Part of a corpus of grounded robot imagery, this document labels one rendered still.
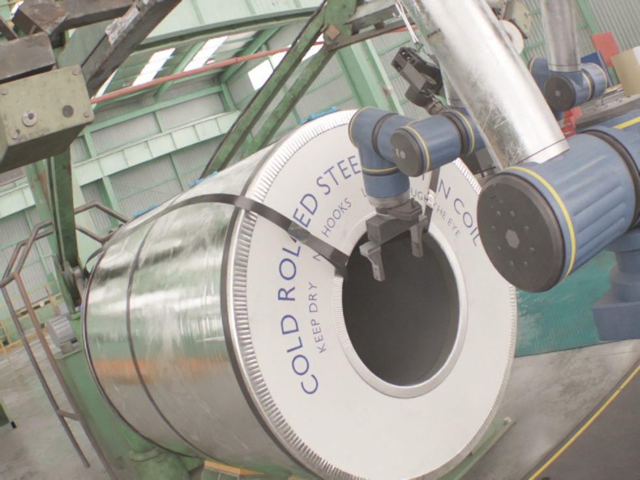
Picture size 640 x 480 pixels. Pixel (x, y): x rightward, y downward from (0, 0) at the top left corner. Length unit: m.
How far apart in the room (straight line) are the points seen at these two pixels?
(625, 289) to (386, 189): 0.64
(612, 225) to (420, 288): 1.32
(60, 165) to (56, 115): 1.21
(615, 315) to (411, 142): 0.56
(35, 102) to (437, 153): 0.81
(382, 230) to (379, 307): 0.88
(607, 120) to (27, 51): 1.06
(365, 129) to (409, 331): 0.99
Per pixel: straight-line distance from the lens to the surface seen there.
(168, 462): 3.36
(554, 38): 1.78
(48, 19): 1.29
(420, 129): 1.38
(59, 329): 4.23
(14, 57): 1.21
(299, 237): 1.69
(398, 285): 2.34
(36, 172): 7.21
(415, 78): 2.05
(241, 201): 1.68
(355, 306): 2.52
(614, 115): 1.16
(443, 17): 1.05
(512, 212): 0.97
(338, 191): 1.87
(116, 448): 4.13
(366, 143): 1.50
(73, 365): 4.02
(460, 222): 2.23
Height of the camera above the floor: 1.21
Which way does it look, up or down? 4 degrees down
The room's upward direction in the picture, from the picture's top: 22 degrees counter-clockwise
